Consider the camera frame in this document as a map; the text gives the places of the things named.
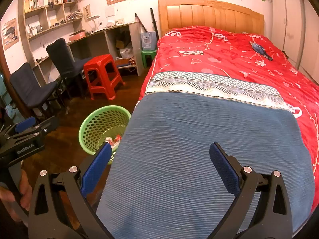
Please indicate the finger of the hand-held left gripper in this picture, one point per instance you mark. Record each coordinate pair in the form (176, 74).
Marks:
(46, 127)
(25, 124)

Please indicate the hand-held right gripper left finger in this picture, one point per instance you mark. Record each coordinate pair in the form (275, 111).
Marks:
(96, 171)

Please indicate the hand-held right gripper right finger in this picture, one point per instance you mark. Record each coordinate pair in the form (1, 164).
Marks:
(224, 171)

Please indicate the green mesh wastebasket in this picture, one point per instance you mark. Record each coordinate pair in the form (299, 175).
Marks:
(99, 124)

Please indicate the person's left hand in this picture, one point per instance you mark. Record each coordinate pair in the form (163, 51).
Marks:
(25, 189)

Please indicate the dark office chair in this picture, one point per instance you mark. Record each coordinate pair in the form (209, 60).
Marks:
(64, 57)
(27, 87)

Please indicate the blue ribbed blanket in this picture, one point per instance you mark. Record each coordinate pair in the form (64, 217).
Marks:
(199, 142)

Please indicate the red plastic stool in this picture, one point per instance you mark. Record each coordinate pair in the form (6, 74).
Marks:
(102, 77)

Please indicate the large framed cartoon poster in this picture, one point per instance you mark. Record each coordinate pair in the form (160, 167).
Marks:
(10, 33)

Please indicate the red flat box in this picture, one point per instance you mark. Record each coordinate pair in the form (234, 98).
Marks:
(77, 36)

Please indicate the clear plastic storage bag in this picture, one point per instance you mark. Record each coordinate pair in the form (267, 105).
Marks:
(126, 52)

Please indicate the cardboard box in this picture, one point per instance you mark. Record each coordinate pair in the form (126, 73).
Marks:
(119, 43)

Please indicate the white desk lamp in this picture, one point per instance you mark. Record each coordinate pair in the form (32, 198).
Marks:
(93, 17)

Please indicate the white desk with compartments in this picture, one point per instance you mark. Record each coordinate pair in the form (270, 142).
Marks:
(135, 47)

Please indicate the bed with red cover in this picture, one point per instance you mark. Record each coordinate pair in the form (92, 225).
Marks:
(211, 49)

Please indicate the small green plastic stool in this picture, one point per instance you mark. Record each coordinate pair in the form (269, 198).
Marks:
(149, 56)

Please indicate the blue plush toy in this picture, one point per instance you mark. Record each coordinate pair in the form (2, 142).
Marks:
(260, 49)

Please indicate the pale blue paper bag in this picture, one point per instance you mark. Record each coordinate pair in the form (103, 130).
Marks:
(148, 39)

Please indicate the dark slanted stick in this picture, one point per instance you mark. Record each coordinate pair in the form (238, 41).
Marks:
(140, 23)

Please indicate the long black stick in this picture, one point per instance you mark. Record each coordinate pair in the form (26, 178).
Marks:
(154, 22)

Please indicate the wooden bed headboard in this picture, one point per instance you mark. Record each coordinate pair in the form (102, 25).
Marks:
(211, 12)

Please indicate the cream wardrobe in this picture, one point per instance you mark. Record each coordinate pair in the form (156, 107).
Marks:
(291, 25)

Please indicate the wooden wall bookshelf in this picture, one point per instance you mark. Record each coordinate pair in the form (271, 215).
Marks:
(47, 7)

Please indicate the small pale wall poster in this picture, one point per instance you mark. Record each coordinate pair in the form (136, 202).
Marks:
(86, 11)

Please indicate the white wall paper sheet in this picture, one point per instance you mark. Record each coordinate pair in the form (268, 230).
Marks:
(109, 11)

